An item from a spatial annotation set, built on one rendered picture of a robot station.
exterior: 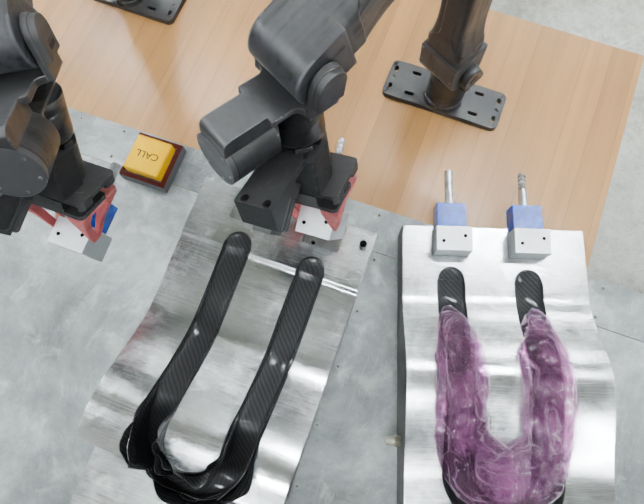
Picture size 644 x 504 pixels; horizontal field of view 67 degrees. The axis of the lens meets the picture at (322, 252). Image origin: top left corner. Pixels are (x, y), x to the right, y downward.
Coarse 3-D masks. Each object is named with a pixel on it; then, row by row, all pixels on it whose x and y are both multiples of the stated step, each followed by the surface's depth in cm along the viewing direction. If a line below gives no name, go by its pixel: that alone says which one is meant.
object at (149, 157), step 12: (144, 144) 78; (156, 144) 78; (168, 144) 78; (132, 156) 77; (144, 156) 77; (156, 156) 77; (168, 156) 78; (132, 168) 77; (144, 168) 77; (156, 168) 77
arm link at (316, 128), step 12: (288, 120) 47; (300, 120) 47; (312, 120) 48; (324, 120) 50; (288, 132) 48; (300, 132) 48; (312, 132) 49; (324, 132) 51; (288, 144) 50; (300, 144) 49
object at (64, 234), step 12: (60, 216) 62; (108, 216) 65; (60, 228) 62; (72, 228) 62; (108, 228) 66; (48, 240) 61; (60, 240) 61; (72, 240) 61; (84, 240) 61; (108, 240) 66; (84, 252) 61; (96, 252) 64
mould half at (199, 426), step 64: (192, 256) 68; (256, 256) 67; (320, 256) 67; (192, 320) 66; (256, 320) 66; (320, 320) 65; (128, 384) 60; (192, 384) 61; (320, 384) 63; (192, 448) 57
